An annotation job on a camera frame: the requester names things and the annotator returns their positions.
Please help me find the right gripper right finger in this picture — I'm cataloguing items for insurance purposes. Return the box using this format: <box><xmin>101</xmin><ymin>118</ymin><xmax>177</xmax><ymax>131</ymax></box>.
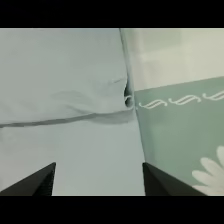
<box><xmin>142</xmin><ymin>162</ymin><xmax>207</xmax><ymax>197</ymax></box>

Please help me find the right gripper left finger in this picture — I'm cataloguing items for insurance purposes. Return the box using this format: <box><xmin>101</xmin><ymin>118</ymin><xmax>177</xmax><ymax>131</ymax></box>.
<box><xmin>0</xmin><ymin>162</ymin><xmax>57</xmax><ymax>197</ymax></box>

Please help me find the pale grey shirt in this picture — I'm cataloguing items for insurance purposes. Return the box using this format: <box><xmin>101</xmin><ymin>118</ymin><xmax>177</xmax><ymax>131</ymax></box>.
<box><xmin>0</xmin><ymin>27</ymin><xmax>147</xmax><ymax>197</ymax></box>

